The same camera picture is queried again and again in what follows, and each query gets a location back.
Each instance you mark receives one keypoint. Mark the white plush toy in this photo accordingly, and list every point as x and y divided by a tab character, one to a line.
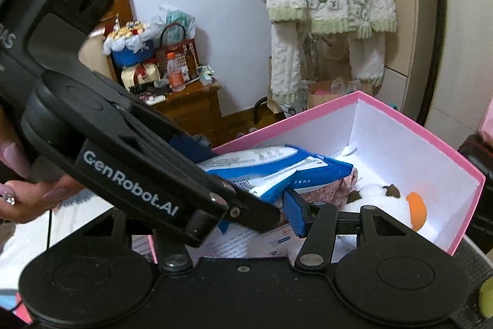
386	198

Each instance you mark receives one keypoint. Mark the person's left hand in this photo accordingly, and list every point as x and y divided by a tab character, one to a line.
23	201

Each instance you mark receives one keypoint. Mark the printed paper sheet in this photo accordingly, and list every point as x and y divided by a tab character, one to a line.
239	242

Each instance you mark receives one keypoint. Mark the orange drink bottle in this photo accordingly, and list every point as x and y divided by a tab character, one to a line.
174	73

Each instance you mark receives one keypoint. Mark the brown paper bag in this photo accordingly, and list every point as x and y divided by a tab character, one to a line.
325	91

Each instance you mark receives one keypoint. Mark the woven basket bag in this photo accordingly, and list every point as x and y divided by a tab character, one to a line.
184	49

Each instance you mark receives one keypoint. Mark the blue wet wipes pack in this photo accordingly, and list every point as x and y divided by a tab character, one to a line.
266	172

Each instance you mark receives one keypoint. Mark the wooden side cabinet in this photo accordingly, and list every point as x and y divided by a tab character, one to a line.
196	110

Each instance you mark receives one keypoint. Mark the blue flower bouquet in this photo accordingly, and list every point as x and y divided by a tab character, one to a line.
131	43

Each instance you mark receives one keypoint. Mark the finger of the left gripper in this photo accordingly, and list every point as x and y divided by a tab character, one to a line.
196	148

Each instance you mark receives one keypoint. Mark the pink cardboard box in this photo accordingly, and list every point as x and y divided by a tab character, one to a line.
387	147

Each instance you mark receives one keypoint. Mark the orange sponge ball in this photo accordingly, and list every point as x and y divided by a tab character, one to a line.
417	210

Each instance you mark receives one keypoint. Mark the beige wooden wardrobe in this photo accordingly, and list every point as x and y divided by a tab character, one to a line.
464	85

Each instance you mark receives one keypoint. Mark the pink floral cloth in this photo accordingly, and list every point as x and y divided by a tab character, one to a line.
335	193

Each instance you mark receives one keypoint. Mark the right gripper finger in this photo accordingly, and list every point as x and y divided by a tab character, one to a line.
316	224

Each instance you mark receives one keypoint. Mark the black table mat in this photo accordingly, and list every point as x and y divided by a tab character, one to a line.
478	268

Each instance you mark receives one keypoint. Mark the black clothes rack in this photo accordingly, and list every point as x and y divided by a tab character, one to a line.
432	20

